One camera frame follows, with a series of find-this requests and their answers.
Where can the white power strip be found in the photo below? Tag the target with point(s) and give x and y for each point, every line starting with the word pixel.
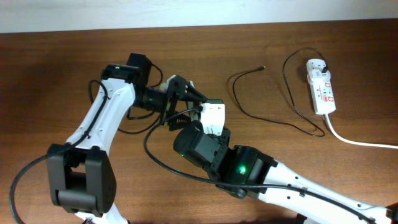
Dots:
pixel 322 97

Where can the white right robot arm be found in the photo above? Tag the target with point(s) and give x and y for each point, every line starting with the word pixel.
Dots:
pixel 244 171

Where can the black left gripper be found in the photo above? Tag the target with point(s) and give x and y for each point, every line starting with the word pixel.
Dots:
pixel 179 93

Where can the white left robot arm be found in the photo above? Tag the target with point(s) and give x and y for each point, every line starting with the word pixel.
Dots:
pixel 81 178

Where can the white usb charger adapter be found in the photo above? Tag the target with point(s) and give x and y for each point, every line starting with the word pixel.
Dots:
pixel 317 71

